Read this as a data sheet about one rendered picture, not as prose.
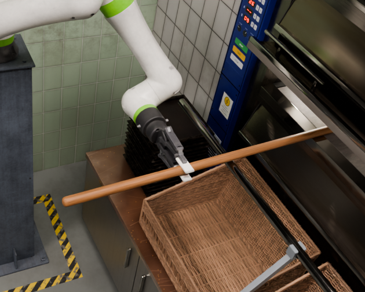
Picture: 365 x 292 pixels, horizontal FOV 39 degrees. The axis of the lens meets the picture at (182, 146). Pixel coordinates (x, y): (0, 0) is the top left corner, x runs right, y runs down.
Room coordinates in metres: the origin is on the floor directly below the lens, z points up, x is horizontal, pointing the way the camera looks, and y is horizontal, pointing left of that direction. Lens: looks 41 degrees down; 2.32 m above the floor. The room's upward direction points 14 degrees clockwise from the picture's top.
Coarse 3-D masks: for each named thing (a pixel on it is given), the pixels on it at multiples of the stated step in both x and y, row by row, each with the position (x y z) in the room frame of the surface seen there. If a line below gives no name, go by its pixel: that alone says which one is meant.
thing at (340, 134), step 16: (256, 48) 1.63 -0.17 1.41; (272, 48) 1.68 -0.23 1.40; (272, 64) 1.55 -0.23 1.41; (288, 64) 1.60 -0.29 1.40; (288, 80) 1.48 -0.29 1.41; (304, 80) 1.52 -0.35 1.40; (304, 96) 1.41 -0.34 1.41; (320, 96) 1.45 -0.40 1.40; (336, 96) 1.49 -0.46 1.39; (320, 112) 1.35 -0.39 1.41; (336, 112) 1.38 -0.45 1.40; (352, 112) 1.42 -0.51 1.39; (336, 128) 1.29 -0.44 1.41; (352, 128) 1.31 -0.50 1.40; (352, 144) 1.23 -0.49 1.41
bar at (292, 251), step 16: (192, 112) 1.49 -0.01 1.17; (240, 176) 1.23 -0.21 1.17; (256, 192) 1.17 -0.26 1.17; (272, 224) 1.07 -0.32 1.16; (288, 240) 1.01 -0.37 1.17; (288, 256) 0.98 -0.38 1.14; (304, 256) 0.96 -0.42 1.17; (272, 272) 0.95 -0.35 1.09; (320, 272) 0.92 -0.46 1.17; (256, 288) 0.92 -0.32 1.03; (320, 288) 0.89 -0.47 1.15
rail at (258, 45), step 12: (252, 36) 1.67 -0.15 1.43; (264, 48) 1.61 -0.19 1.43; (276, 60) 1.55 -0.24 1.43; (288, 72) 1.50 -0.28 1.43; (300, 84) 1.45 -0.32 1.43; (312, 96) 1.39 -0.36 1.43; (324, 108) 1.35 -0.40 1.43; (336, 120) 1.30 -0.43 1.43; (348, 132) 1.26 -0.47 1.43; (360, 144) 1.21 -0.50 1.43
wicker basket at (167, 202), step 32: (160, 192) 1.46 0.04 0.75; (192, 192) 1.56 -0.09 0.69; (224, 192) 1.65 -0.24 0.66; (160, 224) 1.43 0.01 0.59; (192, 224) 1.47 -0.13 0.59; (224, 224) 1.52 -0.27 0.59; (256, 224) 1.47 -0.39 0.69; (288, 224) 1.40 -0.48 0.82; (160, 256) 1.26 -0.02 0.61; (192, 256) 1.31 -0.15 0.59; (224, 256) 1.35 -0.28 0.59; (256, 256) 1.39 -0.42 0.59; (192, 288) 1.08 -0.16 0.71
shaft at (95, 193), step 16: (320, 128) 1.54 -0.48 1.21; (272, 144) 1.39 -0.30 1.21; (288, 144) 1.43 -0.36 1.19; (208, 160) 1.22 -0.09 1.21; (224, 160) 1.25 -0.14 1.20; (144, 176) 1.09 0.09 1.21; (160, 176) 1.11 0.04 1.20; (80, 192) 0.96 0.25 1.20; (96, 192) 0.98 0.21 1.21; (112, 192) 1.00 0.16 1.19
